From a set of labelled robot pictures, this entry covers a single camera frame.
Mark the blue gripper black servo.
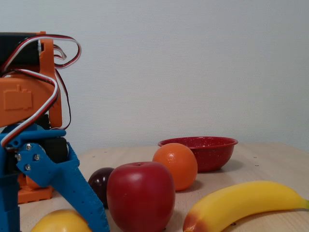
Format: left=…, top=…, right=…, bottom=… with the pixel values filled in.
left=0, top=129, right=111, bottom=232

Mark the yellow orange peach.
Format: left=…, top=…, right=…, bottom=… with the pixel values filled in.
left=30, top=209, right=94, bottom=232

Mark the red speckled enamel bowl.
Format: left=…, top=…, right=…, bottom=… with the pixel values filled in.
left=158, top=136, right=239, bottom=174

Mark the dark purple plum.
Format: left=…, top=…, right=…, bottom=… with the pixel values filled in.
left=87, top=167, right=115, bottom=208

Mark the red apple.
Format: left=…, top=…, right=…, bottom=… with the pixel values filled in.
left=107, top=161, right=176, bottom=232

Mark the orange fruit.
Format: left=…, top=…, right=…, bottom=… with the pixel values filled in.
left=152, top=143, right=198, bottom=192

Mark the yellow banana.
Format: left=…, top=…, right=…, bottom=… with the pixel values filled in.
left=183, top=180, right=309, bottom=232

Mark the red white black servo cable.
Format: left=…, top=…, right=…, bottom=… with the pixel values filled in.
left=0, top=34, right=82, bottom=148

